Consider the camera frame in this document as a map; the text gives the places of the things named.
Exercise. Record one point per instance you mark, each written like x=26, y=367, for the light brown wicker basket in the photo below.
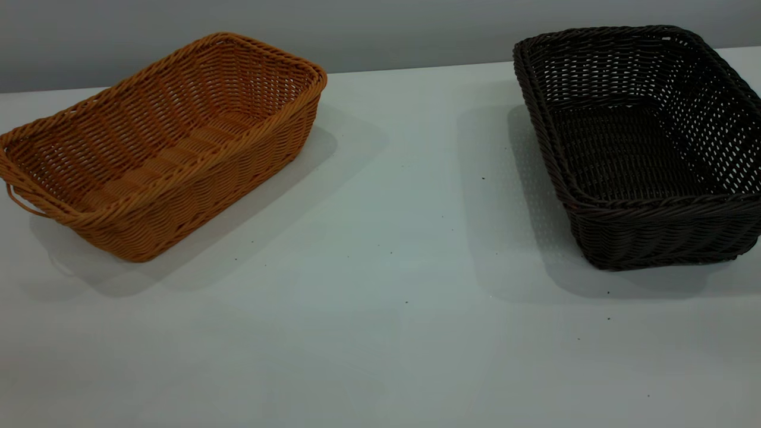
x=178, y=148

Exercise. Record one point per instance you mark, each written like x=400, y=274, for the dark brown wicker basket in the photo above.
x=624, y=148

